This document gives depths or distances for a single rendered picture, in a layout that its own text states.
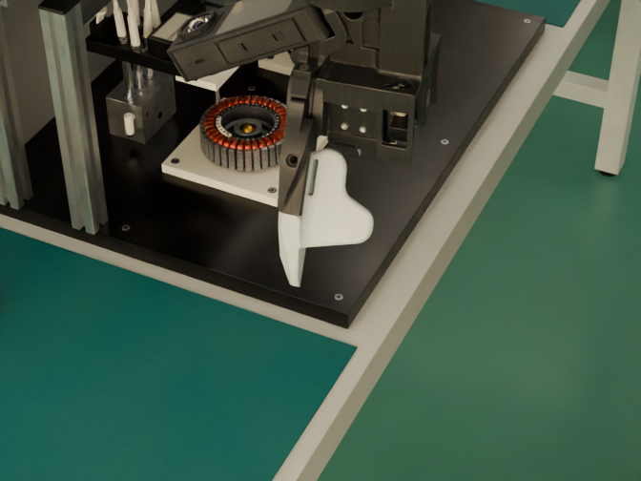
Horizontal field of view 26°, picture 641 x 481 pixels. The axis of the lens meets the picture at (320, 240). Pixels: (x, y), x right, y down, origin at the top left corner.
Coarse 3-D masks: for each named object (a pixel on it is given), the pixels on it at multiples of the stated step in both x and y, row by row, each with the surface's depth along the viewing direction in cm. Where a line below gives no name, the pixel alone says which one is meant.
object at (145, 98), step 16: (144, 80) 166; (160, 80) 166; (112, 96) 163; (128, 96) 163; (144, 96) 163; (160, 96) 165; (112, 112) 164; (128, 112) 163; (144, 112) 163; (160, 112) 167; (112, 128) 166; (144, 128) 164
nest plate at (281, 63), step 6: (276, 54) 178; (282, 54) 178; (288, 54) 178; (258, 60) 177; (264, 60) 177; (270, 60) 177; (276, 60) 177; (282, 60) 177; (288, 60) 177; (258, 66) 178; (264, 66) 177; (270, 66) 177; (276, 66) 176; (282, 66) 176; (288, 66) 176; (282, 72) 176; (288, 72) 176
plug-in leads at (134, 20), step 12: (132, 0) 159; (120, 12) 157; (132, 12) 155; (144, 12) 157; (156, 12) 159; (96, 24) 158; (108, 24) 159; (120, 24) 158; (132, 24) 155; (144, 24) 158; (156, 24) 160; (96, 36) 159; (120, 36) 159; (132, 36) 157; (144, 36) 159; (132, 48) 158
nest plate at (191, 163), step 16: (192, 144) 163; (320, 144) 164; (176, 160) 161; (192, 160) 161; (208, 160) 161; (176, 176) 161; (192, 176) 159; (208, 176) 159; (224, 176) 159; (240, 176) 159; (256, 176) 159; (272, 176) 159; (240, 192) 158; (256, 192) 157; (272, 192) 157
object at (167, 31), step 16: (112, 16) 163; (176, 16) 159; (192, 16) 159; (112, 32) 160; (128, 32) 160; (160, 32) 156; (176, 32) 156; (96, 48) 160; (112, 48) 158; (128, 48) 158; (144, 48) 157; (160, 48) 156; (128, 64) 160; (144, 64) 158; (160, 64) 157; (128, 80) 162; (208, 80) 156; (224, 80) 157
